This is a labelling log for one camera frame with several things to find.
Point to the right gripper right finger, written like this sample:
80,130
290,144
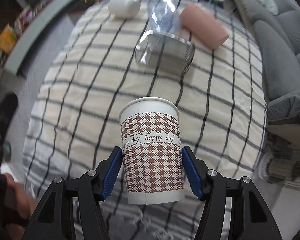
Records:
251,218

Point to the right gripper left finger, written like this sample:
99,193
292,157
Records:
53,217

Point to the houndstooth paper cup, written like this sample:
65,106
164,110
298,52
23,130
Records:
151,146

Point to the grey transparent square cup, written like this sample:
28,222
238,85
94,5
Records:
165,52

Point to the pink plastic cup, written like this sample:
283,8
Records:
204,26

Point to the white ceramic cup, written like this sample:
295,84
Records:
126,9

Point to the left hand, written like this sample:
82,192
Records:
26,204

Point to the checked white tablecloth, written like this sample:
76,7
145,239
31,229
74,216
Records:
74,121

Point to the white tv cabinet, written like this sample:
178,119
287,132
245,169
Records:
32,33

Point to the orange snack bag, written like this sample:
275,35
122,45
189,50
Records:
8,39

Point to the grey sectional sofa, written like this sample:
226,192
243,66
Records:
278,38

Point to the purple snack bag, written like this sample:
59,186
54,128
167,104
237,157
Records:
25,18

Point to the clear plastic bottle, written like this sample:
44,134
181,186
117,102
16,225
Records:
163,16

